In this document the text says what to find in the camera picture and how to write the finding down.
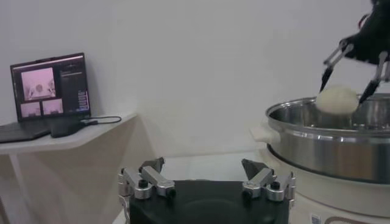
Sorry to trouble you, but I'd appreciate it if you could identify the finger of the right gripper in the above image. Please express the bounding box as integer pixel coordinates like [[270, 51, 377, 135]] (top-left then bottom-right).
[[358, 51, 390, 105], [319, 42, 355, 94]]

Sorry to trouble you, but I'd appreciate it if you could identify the black cable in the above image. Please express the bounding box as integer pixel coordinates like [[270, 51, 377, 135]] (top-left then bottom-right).
[[80, 115, 122, 126]]

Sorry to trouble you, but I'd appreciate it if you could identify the perforated steel steamer basket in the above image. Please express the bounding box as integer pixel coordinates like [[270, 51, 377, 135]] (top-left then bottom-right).
[[265, 93, 390, 185]]

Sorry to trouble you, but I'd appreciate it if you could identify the cream electric cooker base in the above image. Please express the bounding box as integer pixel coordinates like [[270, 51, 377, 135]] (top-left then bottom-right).
[[249, 126, 390, 224]]

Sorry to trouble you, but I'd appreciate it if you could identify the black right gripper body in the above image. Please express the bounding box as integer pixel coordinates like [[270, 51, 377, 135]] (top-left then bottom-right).
[[339, 0, 390, 65]]

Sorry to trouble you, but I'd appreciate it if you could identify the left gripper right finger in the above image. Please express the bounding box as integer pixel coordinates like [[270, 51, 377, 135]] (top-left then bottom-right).
[[241, 158, 297, 202]]

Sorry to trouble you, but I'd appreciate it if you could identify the black laptop dark screen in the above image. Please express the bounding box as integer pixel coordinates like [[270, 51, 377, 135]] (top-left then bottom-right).
[[0, 52, 92, 144]]

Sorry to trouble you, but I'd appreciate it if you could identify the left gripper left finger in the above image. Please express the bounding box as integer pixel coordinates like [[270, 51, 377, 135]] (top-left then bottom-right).
[[118, 156, 177, 200]]

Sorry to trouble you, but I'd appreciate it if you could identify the white side desk rounded top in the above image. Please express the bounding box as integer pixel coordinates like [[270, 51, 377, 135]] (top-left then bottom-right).
[[0, 112, 138, 224]]

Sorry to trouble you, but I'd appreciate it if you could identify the white steamed baozi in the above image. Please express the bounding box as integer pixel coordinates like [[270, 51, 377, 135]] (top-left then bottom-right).
[[315, 85, 360, 116]]

